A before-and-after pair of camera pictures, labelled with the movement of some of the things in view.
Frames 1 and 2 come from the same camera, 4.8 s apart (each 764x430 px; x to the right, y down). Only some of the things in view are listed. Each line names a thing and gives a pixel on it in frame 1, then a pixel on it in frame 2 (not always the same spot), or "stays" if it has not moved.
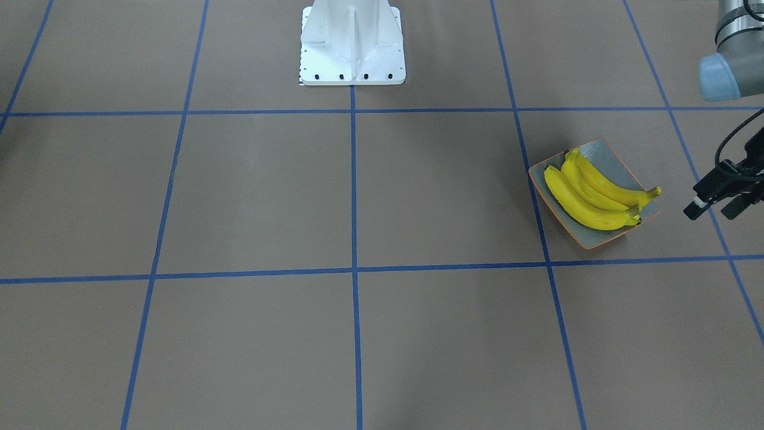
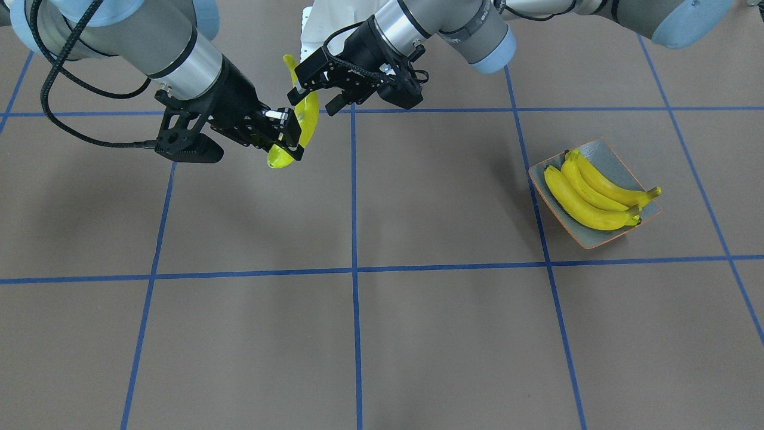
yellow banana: (632, 199) stays
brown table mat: (190, 239) stays
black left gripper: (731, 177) → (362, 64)
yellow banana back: (589, 214) stays
